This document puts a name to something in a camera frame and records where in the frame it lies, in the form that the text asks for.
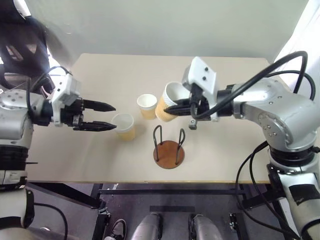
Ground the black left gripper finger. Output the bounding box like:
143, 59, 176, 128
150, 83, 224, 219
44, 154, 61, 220
82, 99, 117, 113
81, 120, 118, 132

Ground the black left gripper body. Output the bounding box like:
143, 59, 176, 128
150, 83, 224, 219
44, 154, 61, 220
60, 97, 85, 131

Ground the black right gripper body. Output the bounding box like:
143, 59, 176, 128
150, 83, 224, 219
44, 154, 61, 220
189, 83, 211, 118

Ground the ribbed tan paper cup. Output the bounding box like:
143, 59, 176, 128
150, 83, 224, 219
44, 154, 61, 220
154, 81, 187, 123

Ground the black tape strip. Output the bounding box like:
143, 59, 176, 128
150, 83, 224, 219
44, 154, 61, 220
149, 205, 196, 214

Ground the black and white sneaker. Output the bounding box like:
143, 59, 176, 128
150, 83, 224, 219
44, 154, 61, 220
104, 218, 128, 240

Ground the silver rounded robot leg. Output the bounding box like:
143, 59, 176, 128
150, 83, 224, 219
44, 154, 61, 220
130, 211, 164, 240
187, 213, 224, 240

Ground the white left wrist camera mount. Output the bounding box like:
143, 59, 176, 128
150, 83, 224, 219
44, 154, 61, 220
50, 73, 83, 126

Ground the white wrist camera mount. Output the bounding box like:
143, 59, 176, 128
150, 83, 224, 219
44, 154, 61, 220
50, 73, 83, 126
180, 56, 221, 124

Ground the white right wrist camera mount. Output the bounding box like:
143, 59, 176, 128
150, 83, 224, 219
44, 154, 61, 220
180, 56, 221, 124

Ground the wire cup holder wooden base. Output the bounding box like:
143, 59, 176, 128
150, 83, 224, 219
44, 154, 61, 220
152, 124, 186, 171

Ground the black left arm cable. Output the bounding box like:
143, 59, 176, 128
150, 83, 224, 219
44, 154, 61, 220
26, 65, 74, 118

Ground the black metal table frame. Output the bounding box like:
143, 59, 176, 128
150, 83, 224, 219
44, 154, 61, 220
26, 182, 286, 240

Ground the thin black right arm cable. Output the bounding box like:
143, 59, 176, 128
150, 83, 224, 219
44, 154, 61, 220
271, 70, 317, 102

